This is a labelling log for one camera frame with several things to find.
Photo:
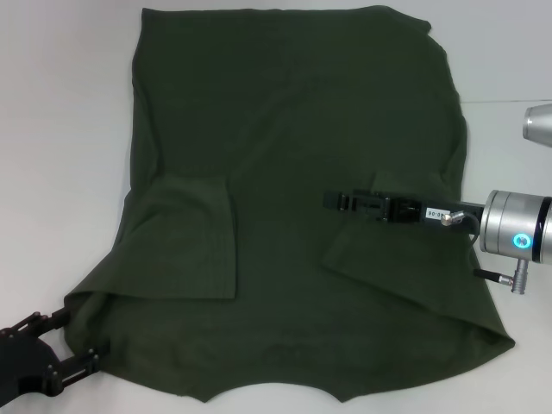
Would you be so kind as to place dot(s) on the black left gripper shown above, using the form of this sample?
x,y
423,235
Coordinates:
x,y
26,358

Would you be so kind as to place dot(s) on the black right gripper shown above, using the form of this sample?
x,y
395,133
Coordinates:
x,y
414,209

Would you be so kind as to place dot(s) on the dark green shirt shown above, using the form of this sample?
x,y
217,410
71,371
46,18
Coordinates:
x,y
302,108

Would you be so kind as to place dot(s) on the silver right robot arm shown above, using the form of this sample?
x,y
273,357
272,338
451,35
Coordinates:
x,y
504,224

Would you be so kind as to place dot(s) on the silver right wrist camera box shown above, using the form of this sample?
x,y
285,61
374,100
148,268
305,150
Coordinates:
x,y
539,127

